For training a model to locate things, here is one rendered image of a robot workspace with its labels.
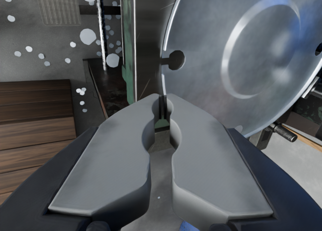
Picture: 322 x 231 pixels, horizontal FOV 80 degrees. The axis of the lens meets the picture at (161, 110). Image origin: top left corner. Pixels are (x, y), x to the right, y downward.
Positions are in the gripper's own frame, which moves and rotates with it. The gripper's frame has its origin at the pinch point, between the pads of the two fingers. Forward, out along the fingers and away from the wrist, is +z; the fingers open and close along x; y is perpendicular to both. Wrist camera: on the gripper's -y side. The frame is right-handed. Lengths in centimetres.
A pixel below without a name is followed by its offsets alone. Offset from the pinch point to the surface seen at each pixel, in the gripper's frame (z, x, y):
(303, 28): 18.1, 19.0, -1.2
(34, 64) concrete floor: 70, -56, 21
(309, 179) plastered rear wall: 90, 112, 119
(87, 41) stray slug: 18.9, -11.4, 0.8
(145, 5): 8.7, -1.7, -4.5
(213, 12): 11.6, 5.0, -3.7
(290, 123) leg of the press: 38, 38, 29
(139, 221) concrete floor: 87, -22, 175
